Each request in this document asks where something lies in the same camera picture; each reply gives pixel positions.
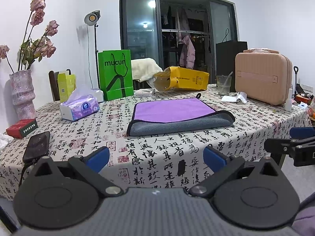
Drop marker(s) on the glass straw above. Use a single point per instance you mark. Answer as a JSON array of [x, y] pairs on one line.
[[228, 79]]

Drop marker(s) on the white red flat box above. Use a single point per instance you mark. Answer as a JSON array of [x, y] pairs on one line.
[[144, 93]]

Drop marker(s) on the black sliding door frame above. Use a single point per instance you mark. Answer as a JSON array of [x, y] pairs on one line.
[[156, 29]]

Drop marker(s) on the purple grey microfiber towel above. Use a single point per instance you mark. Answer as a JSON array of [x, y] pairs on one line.
[[175, 116]]

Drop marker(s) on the yellow-green carton box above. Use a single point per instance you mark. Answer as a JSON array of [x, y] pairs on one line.
[[66, 84]]

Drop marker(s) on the studio light on stand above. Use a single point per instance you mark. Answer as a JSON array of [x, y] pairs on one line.
[[91, 20]]

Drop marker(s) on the cream folded blanket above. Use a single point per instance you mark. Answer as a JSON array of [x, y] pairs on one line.
[[144, 69]]

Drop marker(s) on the pink hanging jacket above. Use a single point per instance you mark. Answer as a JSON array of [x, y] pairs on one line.
[[187, 57]]

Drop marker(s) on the black speaker cabinet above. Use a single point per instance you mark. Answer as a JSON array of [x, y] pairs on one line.
[[225, 58]]

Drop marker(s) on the yellow paper delivery bag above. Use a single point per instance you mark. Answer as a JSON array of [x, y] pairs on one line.
[[181, 78]]

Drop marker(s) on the green mucun paper bag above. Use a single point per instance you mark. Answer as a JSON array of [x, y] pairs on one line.
[[115, 74]]

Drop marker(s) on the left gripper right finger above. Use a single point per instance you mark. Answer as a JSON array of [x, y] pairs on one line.
[[253, 195]]

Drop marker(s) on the black smartphone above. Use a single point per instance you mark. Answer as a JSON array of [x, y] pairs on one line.
[[37, 147]]

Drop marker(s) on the calligraphy print tablecloth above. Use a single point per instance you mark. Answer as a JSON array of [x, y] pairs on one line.
[[169, 160]]

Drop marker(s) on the white small bottle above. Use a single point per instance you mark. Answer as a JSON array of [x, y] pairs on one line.
[[288, 104]]

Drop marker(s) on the pink textured vase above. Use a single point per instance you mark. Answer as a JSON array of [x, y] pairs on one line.
[[23, 94]]

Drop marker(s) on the crumpled white paper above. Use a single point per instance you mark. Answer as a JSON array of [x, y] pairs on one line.
[[239, 97]]

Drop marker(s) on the purple tissue pack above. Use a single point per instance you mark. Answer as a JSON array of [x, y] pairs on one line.
[[81, 103]]

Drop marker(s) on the pink hard-shell case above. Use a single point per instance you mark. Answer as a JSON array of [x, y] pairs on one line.
[[263, 76]]

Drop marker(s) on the red green small box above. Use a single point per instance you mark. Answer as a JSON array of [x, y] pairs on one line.
[[22, 128]]

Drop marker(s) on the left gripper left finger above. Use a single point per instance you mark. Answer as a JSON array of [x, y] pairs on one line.
[[61, 194]]

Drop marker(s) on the dark wooden chair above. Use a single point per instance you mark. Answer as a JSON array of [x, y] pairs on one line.
[[54, 85]]

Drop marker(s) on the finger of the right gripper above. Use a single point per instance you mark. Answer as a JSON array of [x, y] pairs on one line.
[[301, 151], [302, 132]]

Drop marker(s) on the clear drinking glass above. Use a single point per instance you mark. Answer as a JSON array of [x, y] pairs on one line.
[[221, 89]]

